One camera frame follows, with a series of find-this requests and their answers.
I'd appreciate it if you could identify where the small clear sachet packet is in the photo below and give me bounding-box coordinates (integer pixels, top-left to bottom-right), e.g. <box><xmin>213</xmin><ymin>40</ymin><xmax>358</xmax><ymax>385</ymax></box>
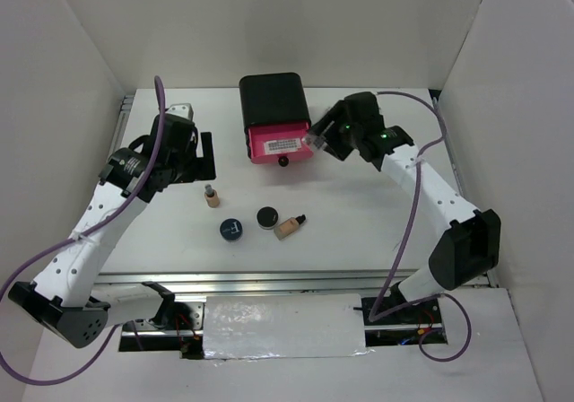
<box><xmin>301</xmin><ymin>132</ymin><xmax>326</xmax><ymax>153</ymax></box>

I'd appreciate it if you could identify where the large clear sachet packet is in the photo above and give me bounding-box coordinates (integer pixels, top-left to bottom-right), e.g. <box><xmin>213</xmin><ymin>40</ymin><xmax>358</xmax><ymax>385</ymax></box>
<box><xmin>264</xmin><ymin>137</ymin><xmax>301</xmax><ymax>155</ymax></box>

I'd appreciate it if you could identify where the black lid powder jar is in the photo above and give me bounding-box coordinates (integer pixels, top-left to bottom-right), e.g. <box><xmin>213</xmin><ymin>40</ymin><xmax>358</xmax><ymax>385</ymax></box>
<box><xmin>257</xmin><ymin>206</ymin><xmax>279</xmax><ymax>230</ymax></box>

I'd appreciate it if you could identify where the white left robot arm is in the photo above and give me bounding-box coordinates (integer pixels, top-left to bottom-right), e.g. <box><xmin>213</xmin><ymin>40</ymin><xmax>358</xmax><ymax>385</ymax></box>
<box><xmin>8</xmin><ymin>103</ymin><xmax>215</xmax><ymax>348</ymax></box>

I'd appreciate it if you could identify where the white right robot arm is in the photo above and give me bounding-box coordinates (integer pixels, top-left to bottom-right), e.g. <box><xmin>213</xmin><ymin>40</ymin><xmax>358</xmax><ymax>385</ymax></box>
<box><xmin>305</xmin><ymin>92</ymin><xmax>501</xmax><ymax>323</ymax></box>

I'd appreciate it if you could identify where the upright beige foundation bottle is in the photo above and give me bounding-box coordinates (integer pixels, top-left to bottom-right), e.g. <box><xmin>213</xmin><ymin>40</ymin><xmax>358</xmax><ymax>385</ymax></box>
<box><xmin>204</xmin><ymin>184</ymin><xmax>220</xmax><ymax>208</ymax></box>

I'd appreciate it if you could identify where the black drawer organizer box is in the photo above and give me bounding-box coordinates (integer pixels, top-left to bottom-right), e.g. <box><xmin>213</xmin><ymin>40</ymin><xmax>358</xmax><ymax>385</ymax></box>
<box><xmin>239</xmin><ymin>72</ymin><xmax>310</xmax><ymax>158</ymax></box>

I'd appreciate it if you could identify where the navy round compact jar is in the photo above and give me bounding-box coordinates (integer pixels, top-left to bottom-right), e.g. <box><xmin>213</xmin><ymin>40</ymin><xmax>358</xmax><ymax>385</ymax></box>
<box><xmin>219</xmin><ymin>218</ymin><xmax>243</xmax><ymax>242</ymax></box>

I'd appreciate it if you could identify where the lying beige foundation bottle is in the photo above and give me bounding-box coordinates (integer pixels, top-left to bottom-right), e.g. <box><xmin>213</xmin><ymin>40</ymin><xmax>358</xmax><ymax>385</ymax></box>
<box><xmin>274</xmin><ymin>214</ymin><xmax>307</xmax><ymax>240</ymax></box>

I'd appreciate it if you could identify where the white foil cover sheet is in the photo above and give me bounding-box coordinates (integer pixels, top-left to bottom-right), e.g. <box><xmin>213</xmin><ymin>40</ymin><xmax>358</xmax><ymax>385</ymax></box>
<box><xmin>203</xmin><ymin>293</ymin><xmax>368</xmax><ymax>360</ymax></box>

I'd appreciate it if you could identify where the aluminium left side rail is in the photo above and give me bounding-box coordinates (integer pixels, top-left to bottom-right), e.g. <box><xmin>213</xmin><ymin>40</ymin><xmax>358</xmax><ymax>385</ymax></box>
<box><xmin>109</xmin><ymin>94</ymin><xmax>135</xmax><ymax>155</ymax></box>

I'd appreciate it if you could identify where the aluminium rail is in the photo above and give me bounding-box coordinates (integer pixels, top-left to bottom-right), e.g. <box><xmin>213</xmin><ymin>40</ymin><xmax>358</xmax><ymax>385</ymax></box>
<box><xmin>109</xmin><ymin>94</ymin><xmax>135</xmax><ymax>155</ymax></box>
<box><xmin>429</xmin><ymin>89</ymin><xmax>500</xmax><ymax>288</ymax></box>
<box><xmin>96</xmin><ymin>270</ymin><xmax>490</xmax><ymax>293</ymax></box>

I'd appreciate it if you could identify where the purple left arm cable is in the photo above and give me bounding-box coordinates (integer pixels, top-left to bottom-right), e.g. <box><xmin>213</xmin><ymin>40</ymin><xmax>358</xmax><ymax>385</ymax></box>
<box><xmin>0</xmin><ymin>74</ymin><xmax>168</xmax><ymax>385</ymax></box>

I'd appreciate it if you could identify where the aluminium front rail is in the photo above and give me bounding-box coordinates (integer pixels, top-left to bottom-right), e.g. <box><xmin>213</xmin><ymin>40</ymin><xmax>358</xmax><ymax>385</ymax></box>
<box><xmin>96</xmin><ymin>270</ymin><xmax>490</xmax><ymax>293</ymax></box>

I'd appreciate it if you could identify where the aluminium right side rail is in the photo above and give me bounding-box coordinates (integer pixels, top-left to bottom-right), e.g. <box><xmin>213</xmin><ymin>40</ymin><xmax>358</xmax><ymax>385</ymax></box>
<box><xmin>429</xmin><ymin>89</ymin><xmax>500</xmax><ymax>288</ymax></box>

